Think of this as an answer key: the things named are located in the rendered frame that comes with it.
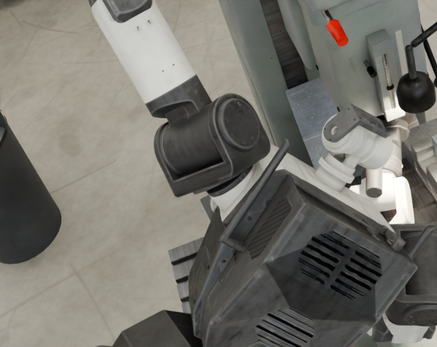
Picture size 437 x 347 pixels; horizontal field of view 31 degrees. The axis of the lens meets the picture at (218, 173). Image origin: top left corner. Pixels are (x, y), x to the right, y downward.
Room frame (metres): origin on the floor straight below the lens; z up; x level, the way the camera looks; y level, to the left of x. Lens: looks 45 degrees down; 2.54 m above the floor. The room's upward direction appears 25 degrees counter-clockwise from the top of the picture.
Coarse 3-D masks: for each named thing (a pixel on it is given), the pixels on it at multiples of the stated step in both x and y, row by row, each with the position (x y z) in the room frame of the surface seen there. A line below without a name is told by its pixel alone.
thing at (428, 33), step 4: (436, 24) 1.05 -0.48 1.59; (428, 28) 1.05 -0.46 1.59; (432, 28) 1.05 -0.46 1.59; (436, 28) 1.05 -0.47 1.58; (424, 32) 1.05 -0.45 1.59; (428, 32) 1.04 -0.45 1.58; (432, 32) 1.04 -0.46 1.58; (420, 36) 1.04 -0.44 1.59; (424, 36) 1.04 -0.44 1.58; (428, 36) 1.04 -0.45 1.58; (416, 40) 1.04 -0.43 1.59; (420, 40) 1.04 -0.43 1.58; (424, 40) 1.04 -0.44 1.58; (412, 44) 1.03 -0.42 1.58; (416, 44) 1.03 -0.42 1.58
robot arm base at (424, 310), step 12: (396, 228) 0.76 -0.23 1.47; (408, 228) 0.75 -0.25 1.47; (420, 228) 0.75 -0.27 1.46; (396, 300) 0.65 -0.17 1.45; (408, 300) 0.64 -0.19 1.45; (420, 300) 0.63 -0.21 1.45; (432, 300) 0.63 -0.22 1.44; (396, 312) 0.65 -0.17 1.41; (408, 312) 0.64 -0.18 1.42; (420, 312) 0.63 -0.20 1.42; (432, 312) 0.62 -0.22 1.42; (396, 324) 0.66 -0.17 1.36; (408, 324) 0.65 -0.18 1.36; (420, 324) 0.64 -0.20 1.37; (432, 324) 0.63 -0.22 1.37
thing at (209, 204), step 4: (208, 196) 1.34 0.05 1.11; (204, 200) 1.34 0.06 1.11; (208, 200) 1.33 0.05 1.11; (212, 200) 1.31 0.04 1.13; (204, 204) 1.32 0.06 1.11; (208, 204) 1.32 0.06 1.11; (212, 204) 1.30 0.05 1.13; (216, 204) 1.29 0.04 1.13; (204, 208) 1.31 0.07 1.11; (208, 208) 1.31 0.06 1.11; (212, 208) 1.29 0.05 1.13; (208, 212) 1.29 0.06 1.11; (212, 212) 1.29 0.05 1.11; (208, 216) 1.28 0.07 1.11
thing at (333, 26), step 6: (324, 12) 1.07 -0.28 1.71; (330, 18) 1.05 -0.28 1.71; (330, 24) 1.03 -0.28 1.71; (336, 24) 1.02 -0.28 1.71; (330, 30) 1.02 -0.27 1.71; (336, 30) 1.00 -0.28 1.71; (342, 30) 1.00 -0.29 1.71; (336, 36) 0.99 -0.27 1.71; (342, 36) 0.99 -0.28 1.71; (336, 42) 0.99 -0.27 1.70; (342, 42) 0.98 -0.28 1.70
